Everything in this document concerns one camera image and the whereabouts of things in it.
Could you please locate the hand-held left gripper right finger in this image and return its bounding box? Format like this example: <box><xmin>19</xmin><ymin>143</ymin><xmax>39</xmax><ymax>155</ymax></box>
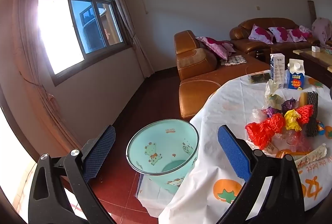
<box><xmin>216</xmin><ymin>125</ymin><xmax>305</xmax><ymax>224</ymax></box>

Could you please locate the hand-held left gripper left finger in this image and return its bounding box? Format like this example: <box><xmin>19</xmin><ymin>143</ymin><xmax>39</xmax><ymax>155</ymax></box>
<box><xmin>27</xmin><ymin>125</ymin><xmax>116</xmax><ymax>224</ymax></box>

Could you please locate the red orange crinkled wrapper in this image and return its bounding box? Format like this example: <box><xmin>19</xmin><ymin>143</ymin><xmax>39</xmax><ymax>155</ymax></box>
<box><xmin>245</xmin><ymin>113</ymin><xmax>286</xmax><ymax>150</ymax></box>

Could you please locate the white translucent plastic bag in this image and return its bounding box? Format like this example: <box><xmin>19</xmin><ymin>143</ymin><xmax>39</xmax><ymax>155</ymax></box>
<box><xmin>252</xmin><ymin>108</ymin><xmax>267</xmax><ymax>124</ymax></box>

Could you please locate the mint green cartoon trash bin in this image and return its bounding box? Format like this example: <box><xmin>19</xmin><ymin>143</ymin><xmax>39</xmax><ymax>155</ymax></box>
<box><xmin>126</xmin><ymin>118</ymin><xmax>200</xmax><ymax>194</ymax></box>

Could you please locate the pink clear cellophane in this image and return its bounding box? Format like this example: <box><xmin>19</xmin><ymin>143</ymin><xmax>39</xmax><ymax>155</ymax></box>
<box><xmin>272</xmin><ymin>128</ymin><xmax>313</xmax><ymax>153</ymax></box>

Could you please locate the yellow plastic wrapper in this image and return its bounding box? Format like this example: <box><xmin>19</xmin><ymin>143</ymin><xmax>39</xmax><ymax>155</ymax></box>
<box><xmin>284</xmin><ymin>109</ymin><xmax>303</xmax><ymax>132</ymax></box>

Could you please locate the yellow white plastic bag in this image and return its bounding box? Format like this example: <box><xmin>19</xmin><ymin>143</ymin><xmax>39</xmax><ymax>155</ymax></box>
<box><xmin>264</xmin><ymin>79</ymin><xmax>284</xmax><ymax>110</ymax></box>

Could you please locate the purple foil wrapper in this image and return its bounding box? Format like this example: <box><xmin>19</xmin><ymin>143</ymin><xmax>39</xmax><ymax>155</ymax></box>
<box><xmin>261</xmin><ymin>98</ymin><xmax>298</xmax><ymax>118</ymax></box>

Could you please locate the red foam fruit net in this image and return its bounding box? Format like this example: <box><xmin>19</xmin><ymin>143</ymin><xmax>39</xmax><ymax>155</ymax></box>
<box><xmin>296</xmin><ymin>105</ymin><xmax>315</xmax><ymax>124</ymax></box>

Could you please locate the black foam fruit net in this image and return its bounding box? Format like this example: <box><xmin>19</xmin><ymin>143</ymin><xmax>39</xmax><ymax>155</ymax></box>
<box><xmin>305</xmin><ymin>91</ymin><xmax>319</xmax><ymax>137</ymax></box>

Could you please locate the white fruit-print tablecloth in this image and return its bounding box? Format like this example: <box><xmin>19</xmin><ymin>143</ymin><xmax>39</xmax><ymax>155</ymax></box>
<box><xmin>158</xmin><ymin>72</ymin><xmax>332</xmax><ymax>224</ymax></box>

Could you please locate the white plastic floor sheet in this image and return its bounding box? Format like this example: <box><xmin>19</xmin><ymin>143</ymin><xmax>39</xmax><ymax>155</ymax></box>
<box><xmin>136</xmin><ymin>175</ymin><xmax>177</xmax><ymax>210</ymax></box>

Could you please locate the long pink curtain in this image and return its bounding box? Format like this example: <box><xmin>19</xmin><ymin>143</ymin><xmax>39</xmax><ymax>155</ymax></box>
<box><xmin>107</xmin><ymin>0</ymin><xmax>155</xmax><ymax>78</ymax></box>
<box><xmin>0</xmin><ymin>0</ymin><xmax>104</xmax><ymax>157</ymax></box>

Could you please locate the brown leather chaise sofa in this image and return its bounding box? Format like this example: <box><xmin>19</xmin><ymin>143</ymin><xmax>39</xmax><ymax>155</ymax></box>
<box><xmin>174</xmin><ymin>30</ymin><xmax>271</xmax><ymax>121</ymax></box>

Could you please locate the dark green seaweed packet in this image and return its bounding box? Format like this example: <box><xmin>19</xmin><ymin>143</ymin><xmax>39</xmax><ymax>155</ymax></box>
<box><xmin>248</xmin><ymin>72</ymin><xmax>271</xmax><ymax>83</ymax></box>

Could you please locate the white printed long packet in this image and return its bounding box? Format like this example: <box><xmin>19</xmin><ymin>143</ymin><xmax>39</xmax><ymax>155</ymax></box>
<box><xmin>294</xmin><ymin>143</ymin><xmax>328</xmax><ymax>170</ymax></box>

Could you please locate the blue orange candy wrapper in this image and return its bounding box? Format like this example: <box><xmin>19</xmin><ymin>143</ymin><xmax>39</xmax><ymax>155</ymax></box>
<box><xmin>315</xmin><ymin>120</ymin><xmax>326</xmax><ymax>136</ymax></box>

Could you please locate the checkered cloth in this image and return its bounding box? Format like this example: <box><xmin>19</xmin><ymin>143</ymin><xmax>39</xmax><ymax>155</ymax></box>
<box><xmin>220</xmin><ymin>55</ymin><xmax>247</xmax><ymax>66</ymax></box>

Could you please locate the tall blue white milk carton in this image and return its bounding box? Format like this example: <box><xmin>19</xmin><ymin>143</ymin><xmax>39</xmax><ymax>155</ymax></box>
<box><xmin>270</xmin><ymin>53</ymin><xmax>286</xmax><ymax>89</ymax></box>

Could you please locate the blue gable-top carton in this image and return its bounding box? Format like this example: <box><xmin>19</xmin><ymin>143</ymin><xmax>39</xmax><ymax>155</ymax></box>
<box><xmin>287</xmin><ymin>59</ymin><xmax>306</xmax><ymax>90</ymax></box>

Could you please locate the pink floral pillow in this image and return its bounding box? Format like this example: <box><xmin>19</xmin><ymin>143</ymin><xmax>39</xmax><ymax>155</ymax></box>
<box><xmin>268</xmin><ymin>27</ymin><xmax>292</xmax><ymax>43</ymax></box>
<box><xmin>287</xmin><ymin>29</ymin><xmax>308</xmax><ymax>42</ymax></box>
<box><xmin>248</xmin><ymin>25</ymin><xmax>274</xmax><ymax>44</ymax></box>
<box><xmin>195</xmin><ymin>36</ymin><xmax>236</xmax><ymax>60</ymax></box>

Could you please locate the wooden coffee table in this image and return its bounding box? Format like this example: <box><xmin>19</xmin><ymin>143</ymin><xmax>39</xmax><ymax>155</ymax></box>
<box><xmin>293</xmin><ymin>47</ymin><xmax>332</xmax><ymax>84</ymax></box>

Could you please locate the sliding glass window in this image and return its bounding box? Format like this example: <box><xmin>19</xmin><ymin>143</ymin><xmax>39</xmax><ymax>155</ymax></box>
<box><xmin>38</xmin><ymin>0</ymin><xmax>133</xmax><ymax>87</ymax></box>

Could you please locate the pink garment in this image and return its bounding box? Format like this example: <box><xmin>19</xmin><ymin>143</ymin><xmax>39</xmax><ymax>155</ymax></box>
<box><xmin>311</xmin><ymin>17</ymin><xmax>332</xmax><ymax>43</ymax></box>

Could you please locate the brown wooden door frame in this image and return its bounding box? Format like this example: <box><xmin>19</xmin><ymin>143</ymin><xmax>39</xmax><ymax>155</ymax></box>
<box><xmin>0</xmin><ymin>79</ymin><xmax>65</xmax><ymax>162</ymax></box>

